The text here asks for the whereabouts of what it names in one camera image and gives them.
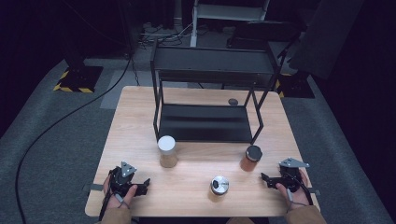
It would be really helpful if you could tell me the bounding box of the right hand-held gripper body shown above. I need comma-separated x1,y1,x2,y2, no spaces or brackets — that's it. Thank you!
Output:
278,157,311,192

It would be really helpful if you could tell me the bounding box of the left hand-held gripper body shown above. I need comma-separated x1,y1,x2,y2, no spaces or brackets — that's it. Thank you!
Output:
108,161,140,196

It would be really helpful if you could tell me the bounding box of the person's right hand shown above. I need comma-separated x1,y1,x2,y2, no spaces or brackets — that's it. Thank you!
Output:
275,169,311,215

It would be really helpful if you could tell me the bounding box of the person's left hand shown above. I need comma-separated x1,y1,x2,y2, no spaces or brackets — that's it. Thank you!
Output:
103,175,138,210

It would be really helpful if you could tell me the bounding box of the black-lidded jar of orange powder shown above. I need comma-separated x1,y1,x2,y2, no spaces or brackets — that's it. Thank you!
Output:
239,145,264,173

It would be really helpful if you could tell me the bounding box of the white-lidded jar of brown powder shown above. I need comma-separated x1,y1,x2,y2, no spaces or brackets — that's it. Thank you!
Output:
157,134,179,169

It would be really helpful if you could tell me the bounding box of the small silver tin can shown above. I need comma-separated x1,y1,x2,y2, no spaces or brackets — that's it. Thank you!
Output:
209,175,231,197

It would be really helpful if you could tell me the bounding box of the black metal two-tier rack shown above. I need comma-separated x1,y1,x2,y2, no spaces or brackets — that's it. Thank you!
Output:
149,40,290,145

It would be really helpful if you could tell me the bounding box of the black stand with striped base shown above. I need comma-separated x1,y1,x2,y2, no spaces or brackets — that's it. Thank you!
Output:
51,46,105,94
275,72,317,100

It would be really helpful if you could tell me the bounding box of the dark box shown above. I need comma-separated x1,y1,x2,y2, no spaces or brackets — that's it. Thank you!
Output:
227,20,308,50

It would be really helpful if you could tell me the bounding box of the dark grey panel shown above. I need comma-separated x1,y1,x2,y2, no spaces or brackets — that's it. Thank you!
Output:
287,0,366,81

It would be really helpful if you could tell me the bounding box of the right hand-held gripper cable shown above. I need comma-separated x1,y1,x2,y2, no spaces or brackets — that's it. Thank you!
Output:
285,172,315,209

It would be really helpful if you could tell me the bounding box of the hand-held gripper cable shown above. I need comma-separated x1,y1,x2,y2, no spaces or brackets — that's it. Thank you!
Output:
285,172,315,209
98,186,130,222

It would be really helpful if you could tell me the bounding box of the left hand-held gripper cable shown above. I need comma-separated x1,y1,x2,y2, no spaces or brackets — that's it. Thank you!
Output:
98,186,130,222

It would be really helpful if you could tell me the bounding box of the long black floor cable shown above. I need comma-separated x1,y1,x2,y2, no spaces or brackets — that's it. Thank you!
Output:
14,46,134,224

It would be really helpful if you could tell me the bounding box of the bundle of floor cables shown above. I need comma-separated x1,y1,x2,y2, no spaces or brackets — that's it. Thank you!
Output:
138,21,209,49

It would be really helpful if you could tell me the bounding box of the white metal frame stand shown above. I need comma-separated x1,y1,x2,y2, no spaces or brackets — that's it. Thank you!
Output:
189,0,272,49

